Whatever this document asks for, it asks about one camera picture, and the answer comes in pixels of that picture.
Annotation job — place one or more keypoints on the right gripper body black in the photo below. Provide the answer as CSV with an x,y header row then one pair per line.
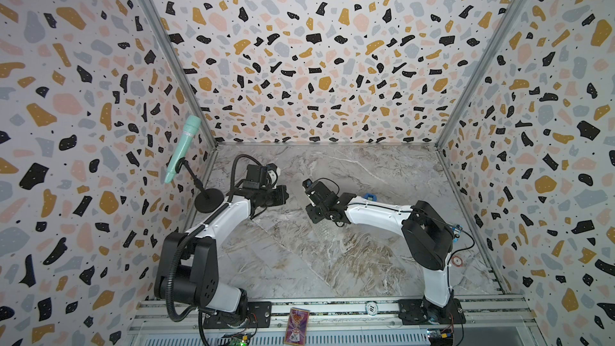
x,y
316,215

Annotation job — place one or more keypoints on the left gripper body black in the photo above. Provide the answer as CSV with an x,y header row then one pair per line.
x,y
276,195

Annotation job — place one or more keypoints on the clear bubble wrap sheet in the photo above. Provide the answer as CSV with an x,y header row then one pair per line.
x,y
328,231

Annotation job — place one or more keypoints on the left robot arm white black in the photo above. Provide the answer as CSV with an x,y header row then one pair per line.
x,y
188,275

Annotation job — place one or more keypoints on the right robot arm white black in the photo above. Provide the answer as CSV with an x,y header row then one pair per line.
x,y
429,239

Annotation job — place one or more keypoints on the blue tape dispenser green roll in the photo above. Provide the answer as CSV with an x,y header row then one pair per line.
x,y
370,197

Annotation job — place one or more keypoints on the black microphone stand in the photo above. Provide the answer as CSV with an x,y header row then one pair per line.
x,y
207,200

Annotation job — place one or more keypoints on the mint green microphone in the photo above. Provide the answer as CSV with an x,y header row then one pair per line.
x,y
191,128

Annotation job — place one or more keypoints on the small blue white connector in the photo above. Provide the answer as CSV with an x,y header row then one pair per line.
x,y
457,230

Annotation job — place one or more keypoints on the small red white round sticker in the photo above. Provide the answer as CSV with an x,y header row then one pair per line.
x,y
457,261

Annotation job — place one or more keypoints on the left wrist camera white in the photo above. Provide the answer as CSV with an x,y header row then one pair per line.
x,y
273,174

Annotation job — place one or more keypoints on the purple card on rail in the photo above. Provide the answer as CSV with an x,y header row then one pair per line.
x,y
296,330

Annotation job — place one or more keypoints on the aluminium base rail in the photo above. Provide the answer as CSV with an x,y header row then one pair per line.
x,y
490,320

